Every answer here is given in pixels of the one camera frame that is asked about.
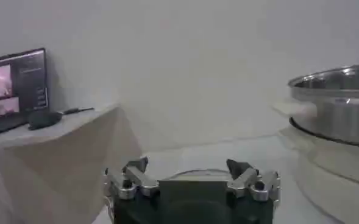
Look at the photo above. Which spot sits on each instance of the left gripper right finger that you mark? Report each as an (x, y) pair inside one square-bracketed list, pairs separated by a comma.
[(255, 184)]

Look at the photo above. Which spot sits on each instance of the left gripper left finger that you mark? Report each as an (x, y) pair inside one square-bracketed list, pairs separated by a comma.
[(127, 182)]

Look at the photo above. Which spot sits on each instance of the black computer mouse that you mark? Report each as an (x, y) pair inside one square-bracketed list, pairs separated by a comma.
[(43, 119)]

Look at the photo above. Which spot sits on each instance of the white side table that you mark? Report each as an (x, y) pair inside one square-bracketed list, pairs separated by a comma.
[(60, 158)]

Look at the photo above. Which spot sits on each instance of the white steamer base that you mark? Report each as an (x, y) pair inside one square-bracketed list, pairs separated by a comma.
[(334, 176)]

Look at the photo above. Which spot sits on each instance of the steel steamer pot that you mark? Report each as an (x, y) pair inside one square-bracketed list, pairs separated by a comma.
[(334, 118)]

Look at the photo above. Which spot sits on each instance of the black laptop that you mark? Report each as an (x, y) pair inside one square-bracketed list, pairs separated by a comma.
[(23, 82)]

